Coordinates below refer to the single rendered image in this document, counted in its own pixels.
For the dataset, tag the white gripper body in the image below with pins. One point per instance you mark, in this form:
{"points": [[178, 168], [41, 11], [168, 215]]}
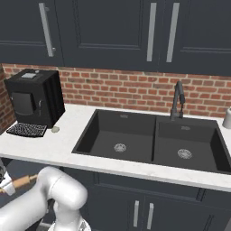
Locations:
{"points": [[8, 187]]}

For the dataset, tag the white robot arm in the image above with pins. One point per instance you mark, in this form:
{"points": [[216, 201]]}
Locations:
{"points": [[61, 192]]}

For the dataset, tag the wooden rolling pin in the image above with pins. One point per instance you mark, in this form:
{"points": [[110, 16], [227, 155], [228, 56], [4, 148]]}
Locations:
{"points": [[24, 181]]}

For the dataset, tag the small grey round object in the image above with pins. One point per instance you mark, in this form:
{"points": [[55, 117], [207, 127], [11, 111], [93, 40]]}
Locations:
{"points": [[55, 129]]}

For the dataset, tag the black coffee machine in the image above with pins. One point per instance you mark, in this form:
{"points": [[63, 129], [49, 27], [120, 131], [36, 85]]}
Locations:
{"points": [[31, 99]]}

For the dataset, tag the dark base cupboard door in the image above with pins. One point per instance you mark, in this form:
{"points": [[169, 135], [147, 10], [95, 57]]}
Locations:
{"points": [[180, 216], [114, 210]]}

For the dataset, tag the black double sink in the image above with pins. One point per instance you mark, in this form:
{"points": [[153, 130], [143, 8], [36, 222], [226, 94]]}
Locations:
{"points": [[126, 135]]}

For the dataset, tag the dark panel under sink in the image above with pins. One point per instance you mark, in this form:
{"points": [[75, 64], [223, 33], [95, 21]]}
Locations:
{"points": [[144, 185]]}

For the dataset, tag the black tap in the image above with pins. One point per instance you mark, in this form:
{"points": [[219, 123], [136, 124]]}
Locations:
{"points": [[177, 99]]}

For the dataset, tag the grey cylindrical container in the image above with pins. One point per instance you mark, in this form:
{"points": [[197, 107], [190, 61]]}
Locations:
{"points": [[227, 118]]}

